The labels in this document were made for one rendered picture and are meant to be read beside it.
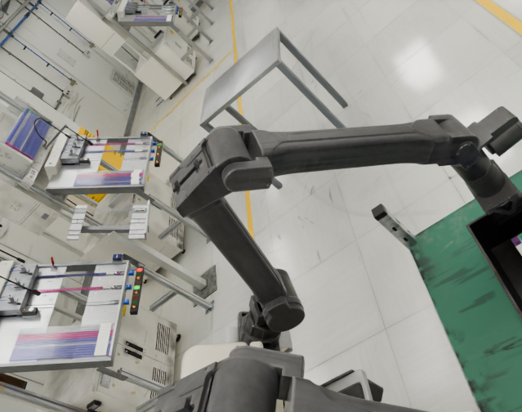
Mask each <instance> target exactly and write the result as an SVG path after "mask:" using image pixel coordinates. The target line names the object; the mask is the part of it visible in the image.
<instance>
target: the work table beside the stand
mask: <svg viewBox="0 0 522 412"><path fill-rule="evenodd" d="M280 42H281V43H282V44H283V45H284V46H285V47H286V48H287V49H288V50H289V51H290V52H291V53H292V54H293V55H294V56H295V57H296V58H297V59H298V60H299V61H300V62H301V64H302V65H303V66H304V67H305V68H306V69H307V70H308V71H309V72H310V73H311V74H312V75H313V76H314V78H315V79H316V80H317V81H318V82H319V83H320V84H321V85H322V86H323V87H324V88H325V89H326V90H327V92H328V93H329V94H330V95H331V96H332V97H333V98H334V99H335V100H336V101H337V102H338V103H339V104H340V106H341V107H342V108H343V109H345V108H346V107H347V106H348V104H347V102H346V101H345V100H344V99H343V98H342V97H341V95H340V94H339V93H338V92H337V91H336V90H335V89H334V88H333V87H332V85H331V84H330V83H329V82H328V81H327V80H326V79H325V78H324V77H323V76H322V74H321V73H320V72H319V71H318V70H317V69H316V68H315V67H314V66H313V65H312V64H311V63H310V62H309V61H308V60H307V59H306V58H305V57H304V56H303V55H302V53H301V52H300V51H299V50H298V49H297V48H296V47H295V46H294V45H293V44H292V42H291V41H290V40H289V39H288V38H287V37H286V36H285V35H284V34H283V33H282V31H281V30H280V29H279V28H278V27H277V26H276V27H275V28H274V29H273V30H272V31H271V32H269V33H268V34H267V35H266V36H265V37H264V38H263V39H262V40H261V41H260V42H259V43H258V44H256V45H255V46H254V47H253V48H252V49H251V50H250V51H248V52H247V53H246V54H245V55H244V56H243V57H241V58H240V59H239V60H238V61H237V62H236V63H235V64H233V65H232V66H231V67H230V68H229V69H228V70H226V71H225V72H224V73H223V75H222V76H220V77H219V78H218V79H217V80H216V81H215V82H214V83H212V84H211V85H210V86H209V87H208V88H207V89H206V90H205V94H204V99H203V108H202V113H201V118H200V123H199V126H200V127H202V128H203V129H204V130H206V131H207V132H208V133H210V131H211V130H212V129H213V128H214V127H213V126H212V125H211V124H210V123H209V122H210V121H212V120H213V119H214V118H215V117H216V116H217V115H218V114H219V113H221V112H222V111H223V110H226V111H227V112H228V113H229V114H231V115H232V116H233V117H234V118H235V119H237V120H238V121H239V122H240V123H241V124H251V123H250V122H249V121H247V120H246V119H245V118H244V117H243V116H242V115H241V114H240V113H239V112H238V111H237V110H236V109H234V108H233V107H232V106H231V104H232V103H233V102H234V101H236V100H237V99H238V98H239V97H241V96H242V95H243V94H244V93H245V92H246V91H247V90H248V89H250V88H251V87H252V86H253V85H255V84H256V83H257V82H258V81H260V80H261V79H262V78H263V77H265V76H266V75H267V74H268V73H269V72H270V71H271V70H272V69H274V68H275V67H277V68H278V69H279V70H280V71H281V72H282V73H283V74H284V75H285V76H286V77H287V78H288V79H289V80H290V81H291V82H292V83H293V84H294V85H295V86H296V87H297V89H298V90H299V91H300V92H301V93H302V94H303V95H304V96H305V97H306V98H307V99H308V100H309V101H310V102H311V103H312V104H313V105H314V106H315V107H316V108H317V109H318V110H319V111H320V112H321V113H322V114H323V115H324V116H325V117H326V118H327V119H328V120H329V121H330V122H331V123H332V124H333V125H334V126H335V127H336V128H346V126H345V125H344V124H343V123H342V122H341V121H340V120H339V119H338V118H337V117H336V116H335V115H334V114H333V113H332V112H331V111H330V110H329V108H328V107H327V106H326V105H325V104H324V103H323V102H322V101H321V100H320V99H319V98H318V97H317V96H316V95H315V94H314V93H313V92H312V91H311V90H310V89H309V88H308V87H307V86H306V85H305V84H304V83H303V82H302V81H301V80H300V79H299V78H298V77H297V76H296V75H295V74H294V73H293V72H292V71H291V70H290V69H289V68H288V67H287V66H286V65H285V64H284V63H283V62H282V60H281V54H280ZM252 127H253V129H254V130H258V129H257V128H255V127H254V126H253V125H252ZM271 184H272V185H273V186H274V187H276V188H277V189H278V190H279V189H281V188H282V187H283V184H282V183H281V182H280V181H278V180H277V179H276V178H275V177H274V178H273V181H272V183H271Z"/></svg>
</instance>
